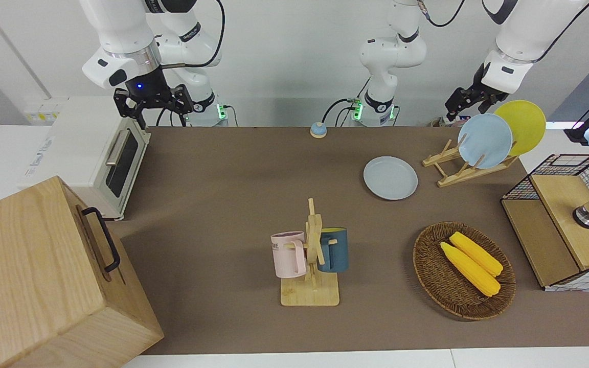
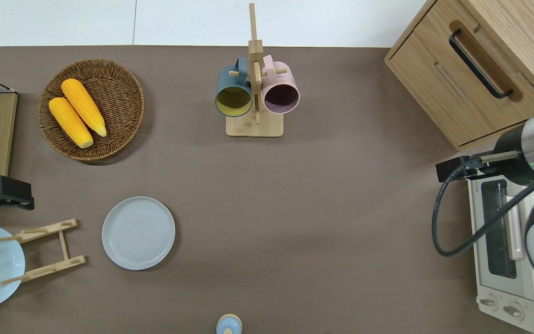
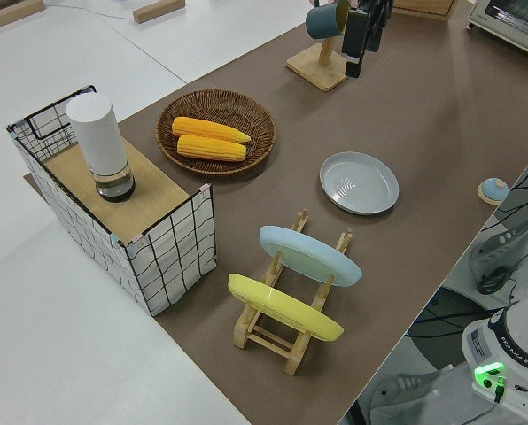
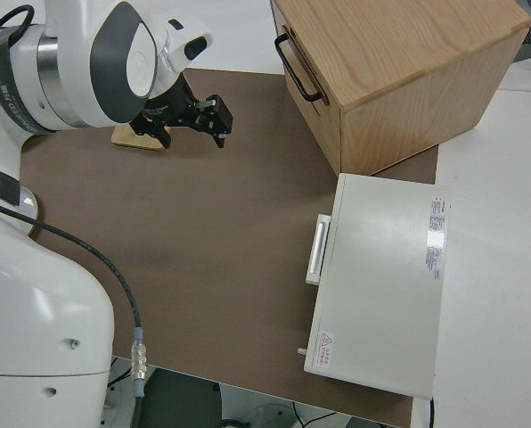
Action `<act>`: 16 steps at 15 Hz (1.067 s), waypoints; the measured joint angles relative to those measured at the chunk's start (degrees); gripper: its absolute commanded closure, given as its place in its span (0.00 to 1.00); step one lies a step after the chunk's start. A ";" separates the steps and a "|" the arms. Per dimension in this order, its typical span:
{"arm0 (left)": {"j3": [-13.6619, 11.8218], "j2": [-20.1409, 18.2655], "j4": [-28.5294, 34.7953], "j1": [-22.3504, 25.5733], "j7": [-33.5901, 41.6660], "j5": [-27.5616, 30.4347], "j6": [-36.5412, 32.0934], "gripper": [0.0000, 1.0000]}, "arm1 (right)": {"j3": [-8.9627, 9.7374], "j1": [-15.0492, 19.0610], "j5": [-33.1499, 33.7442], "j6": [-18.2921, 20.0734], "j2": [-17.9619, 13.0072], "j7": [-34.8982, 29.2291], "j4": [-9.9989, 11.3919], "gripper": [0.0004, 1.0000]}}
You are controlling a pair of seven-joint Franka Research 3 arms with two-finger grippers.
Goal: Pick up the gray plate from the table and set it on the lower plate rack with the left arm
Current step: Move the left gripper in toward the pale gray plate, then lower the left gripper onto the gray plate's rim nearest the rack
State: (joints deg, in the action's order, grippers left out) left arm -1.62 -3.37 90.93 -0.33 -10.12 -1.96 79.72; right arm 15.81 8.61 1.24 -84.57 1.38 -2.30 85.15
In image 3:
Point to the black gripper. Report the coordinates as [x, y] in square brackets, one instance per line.
[377, 8]

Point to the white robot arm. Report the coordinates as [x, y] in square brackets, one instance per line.
[527, 323]

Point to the gray plate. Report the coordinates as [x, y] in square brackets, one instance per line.
[359, 183]

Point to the light blue plate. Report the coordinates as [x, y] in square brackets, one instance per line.
[310, 257]

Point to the yellow plate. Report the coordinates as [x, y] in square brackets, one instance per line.
[281, 305]

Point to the wooden plate rack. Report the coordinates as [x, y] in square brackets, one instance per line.
[268, 341]

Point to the teal mug yellow inside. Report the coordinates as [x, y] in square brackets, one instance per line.
[323, 20]

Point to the wooden mug stand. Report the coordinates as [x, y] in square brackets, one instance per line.
[319, 71]

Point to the brown table mat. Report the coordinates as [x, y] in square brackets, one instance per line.
[423, 110]

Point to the brown wicker basket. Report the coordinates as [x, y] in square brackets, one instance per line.
[255, 119]

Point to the white toaster oven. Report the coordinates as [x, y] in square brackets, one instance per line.
[507, 17]

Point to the yellow corn cob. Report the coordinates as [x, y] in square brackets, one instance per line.
[206, 128]
[211, 148]

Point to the blue bell on wooden base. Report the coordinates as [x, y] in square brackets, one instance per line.
[493, 189]

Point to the long wooden block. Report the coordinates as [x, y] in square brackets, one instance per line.
[11, 17]
[157, 11]

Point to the white cylinder with glass base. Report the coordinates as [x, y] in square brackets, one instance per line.
[98, 137]

